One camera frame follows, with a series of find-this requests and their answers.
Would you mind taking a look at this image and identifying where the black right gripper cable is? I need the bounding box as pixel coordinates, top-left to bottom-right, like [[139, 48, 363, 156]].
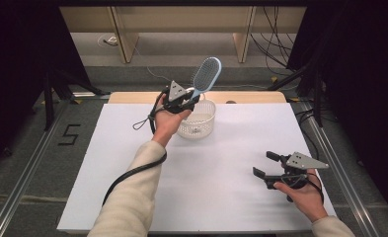
[[307, 172, 325, 203]]

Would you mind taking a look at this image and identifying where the white plastic basket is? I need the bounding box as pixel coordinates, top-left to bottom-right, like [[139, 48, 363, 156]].
[[176, 86, 217, 140]]

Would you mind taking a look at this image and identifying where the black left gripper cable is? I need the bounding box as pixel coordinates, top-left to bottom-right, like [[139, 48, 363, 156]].
[[101, 93, 169, 207]]

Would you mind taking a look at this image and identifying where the light wooden table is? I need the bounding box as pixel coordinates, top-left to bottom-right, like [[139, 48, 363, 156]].
[[108, 90, 287, 106]]

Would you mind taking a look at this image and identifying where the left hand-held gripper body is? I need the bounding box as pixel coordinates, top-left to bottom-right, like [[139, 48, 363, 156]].
[[161, 79, 199, 116]]

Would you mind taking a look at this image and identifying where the person's right hand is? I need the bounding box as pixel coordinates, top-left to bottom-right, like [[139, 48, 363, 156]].
[[272, 168, 330, 224]]

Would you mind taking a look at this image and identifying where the person's left hand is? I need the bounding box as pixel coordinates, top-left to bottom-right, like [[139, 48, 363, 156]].
[[150, 93, 193, 148]]

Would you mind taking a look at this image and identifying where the black floor cable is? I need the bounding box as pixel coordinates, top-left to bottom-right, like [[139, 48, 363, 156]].
[[294, 108, 320, 163]]

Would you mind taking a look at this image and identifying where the round floor socket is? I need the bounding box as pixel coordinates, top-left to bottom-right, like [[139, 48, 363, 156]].
[[97, 33, 119, 47]]

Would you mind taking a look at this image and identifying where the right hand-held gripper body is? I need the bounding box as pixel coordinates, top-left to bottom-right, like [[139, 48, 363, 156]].
[[264, 150, 331, 193]]

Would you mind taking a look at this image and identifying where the aluminium floor rail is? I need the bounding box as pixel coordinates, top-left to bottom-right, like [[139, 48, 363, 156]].
[[0, 98, 71, 237], [298, 101, 381, 237]]

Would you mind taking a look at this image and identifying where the black curtain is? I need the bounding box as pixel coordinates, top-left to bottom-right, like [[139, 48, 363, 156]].
[[0, 0, 92, 174], [285, 0, 388, 226]]

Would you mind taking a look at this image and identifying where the white board sheet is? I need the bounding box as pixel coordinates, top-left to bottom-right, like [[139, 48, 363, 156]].
[[56, 102, 338, 232]]

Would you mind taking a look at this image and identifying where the beige wooden desk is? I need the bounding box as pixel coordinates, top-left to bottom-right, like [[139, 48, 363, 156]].
[[58, 5, 308, 65]]

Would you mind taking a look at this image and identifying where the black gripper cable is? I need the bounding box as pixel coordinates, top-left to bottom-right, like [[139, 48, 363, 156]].
[[307, 172, 325, 203], [101, 93, 169, 207]]

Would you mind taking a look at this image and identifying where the bundle of black cables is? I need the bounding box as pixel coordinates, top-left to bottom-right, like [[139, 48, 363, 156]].
[[250, 6, 297, 76]]

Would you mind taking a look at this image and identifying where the black metal stand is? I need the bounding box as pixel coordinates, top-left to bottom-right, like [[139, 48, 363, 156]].
[[266, 60, 325, 128], [42, 64, 111, 132]]

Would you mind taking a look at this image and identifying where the light blue hairbrush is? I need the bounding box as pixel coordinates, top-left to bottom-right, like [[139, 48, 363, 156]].
[[187, 55, 223, 102]]

